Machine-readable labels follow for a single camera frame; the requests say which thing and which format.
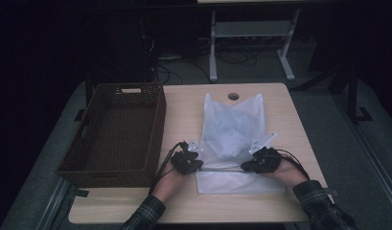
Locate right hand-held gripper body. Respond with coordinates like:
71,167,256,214
249,132,283,174

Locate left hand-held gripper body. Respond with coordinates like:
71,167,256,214
170,138,202,175

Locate white mesh laundry bag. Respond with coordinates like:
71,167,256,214
196,92,287,195

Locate brown woven basket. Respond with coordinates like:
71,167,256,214
55,81,168,189

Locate person's right hand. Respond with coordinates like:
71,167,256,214
265,157,308,190

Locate person's left hand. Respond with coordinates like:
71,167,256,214
151,164,188,204

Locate white power strip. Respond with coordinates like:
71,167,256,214
156,55,184,62

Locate black metal stand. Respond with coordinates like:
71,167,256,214
292,60,374,125

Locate right hand-held gripper cable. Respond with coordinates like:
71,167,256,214
276,148,311,181

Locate black floor cables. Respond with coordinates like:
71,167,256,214
151,47,259,84

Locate white metal desk frame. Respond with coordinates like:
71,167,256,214
208,9,302,83

